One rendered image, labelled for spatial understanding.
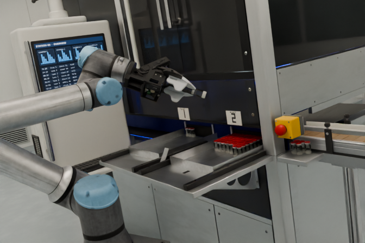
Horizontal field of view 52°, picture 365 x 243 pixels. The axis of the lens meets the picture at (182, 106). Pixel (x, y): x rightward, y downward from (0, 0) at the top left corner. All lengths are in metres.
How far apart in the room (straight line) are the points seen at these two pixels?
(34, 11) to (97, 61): 5.73
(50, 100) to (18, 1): 5.88
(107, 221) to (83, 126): 1.10
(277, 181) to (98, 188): 0.75
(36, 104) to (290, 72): 0.96
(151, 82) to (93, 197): 0.36
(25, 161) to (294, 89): 1.01
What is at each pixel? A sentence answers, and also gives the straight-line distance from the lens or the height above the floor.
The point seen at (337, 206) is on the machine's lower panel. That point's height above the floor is 0.52.
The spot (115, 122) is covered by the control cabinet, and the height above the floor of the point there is 0.97.
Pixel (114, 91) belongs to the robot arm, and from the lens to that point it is 1.02.
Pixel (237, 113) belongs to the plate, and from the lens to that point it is 1.55.
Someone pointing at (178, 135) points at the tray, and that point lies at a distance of 1.97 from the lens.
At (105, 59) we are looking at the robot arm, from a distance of 1.16.
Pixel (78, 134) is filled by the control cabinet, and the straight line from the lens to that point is 2.09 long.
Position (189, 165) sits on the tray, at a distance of 1.45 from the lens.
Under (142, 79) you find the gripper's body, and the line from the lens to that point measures 1.14.
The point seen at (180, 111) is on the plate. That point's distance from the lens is 1.84.
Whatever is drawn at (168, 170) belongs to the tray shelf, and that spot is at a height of 0.88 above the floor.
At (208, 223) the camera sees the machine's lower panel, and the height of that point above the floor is 0.46.
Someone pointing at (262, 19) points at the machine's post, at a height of 1.39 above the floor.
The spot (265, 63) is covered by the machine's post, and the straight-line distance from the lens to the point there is 1.41.
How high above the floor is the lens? 1.35
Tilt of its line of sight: 9 degrees down
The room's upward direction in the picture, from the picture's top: 9 degrees counter-clockwise
